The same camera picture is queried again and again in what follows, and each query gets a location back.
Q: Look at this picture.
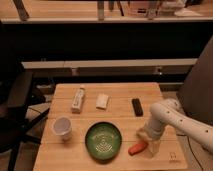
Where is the wooden table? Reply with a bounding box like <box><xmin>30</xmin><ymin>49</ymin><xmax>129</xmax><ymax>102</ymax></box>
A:
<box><xmin>33</xmin><ymin>83</ymin><xmax>187</xmax><ymax>171</ymax></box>

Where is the black remote control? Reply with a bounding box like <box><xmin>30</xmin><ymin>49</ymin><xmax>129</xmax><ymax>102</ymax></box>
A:
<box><xmin>132</xmin><ymin>98</ymin><xmax>143</xmax><ymax>117</ymax></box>

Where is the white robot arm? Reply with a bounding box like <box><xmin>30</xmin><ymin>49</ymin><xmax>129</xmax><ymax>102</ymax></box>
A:
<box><xmin>136</xmin><ymin>99</ymin><xmax>213</xmax><ymax>154</ymax></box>

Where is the grey chair back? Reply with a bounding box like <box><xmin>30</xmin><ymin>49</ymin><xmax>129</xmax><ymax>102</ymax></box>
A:
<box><xmin>177</xmin><ymin>36</ymin><xmax>213</xmax><ymax>126</ymax></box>

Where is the green plate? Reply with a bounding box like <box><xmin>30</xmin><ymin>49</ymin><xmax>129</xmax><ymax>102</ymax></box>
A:
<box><xmin>85</xmin><ymin>122</ymin><xmax>122</xmax><ymax>162</ymax></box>

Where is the white paper cup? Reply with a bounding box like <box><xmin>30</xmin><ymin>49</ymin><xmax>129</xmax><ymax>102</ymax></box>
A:
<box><xmin>52</xmin><ymin>117</ymin><xmax>72</xmax><ymax>141</ymax></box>

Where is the white sponge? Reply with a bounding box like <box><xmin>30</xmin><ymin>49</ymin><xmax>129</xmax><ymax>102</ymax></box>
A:
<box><xmin>96</xmin><ymin>94</ymin><xmax>109</xmax><ymax>109</ymax></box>

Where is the black office chair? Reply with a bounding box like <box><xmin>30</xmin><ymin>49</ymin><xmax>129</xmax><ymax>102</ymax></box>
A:
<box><xmin>0</xmin><ymin>21</ymin><xmax>49</xmax><ymax>171</ymax></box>

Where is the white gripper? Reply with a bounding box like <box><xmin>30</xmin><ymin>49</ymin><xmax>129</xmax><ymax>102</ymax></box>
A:
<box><xmin>136</xmin><ymin>126</ymin><xmax>163</xmax><ymax>157</ymax></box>

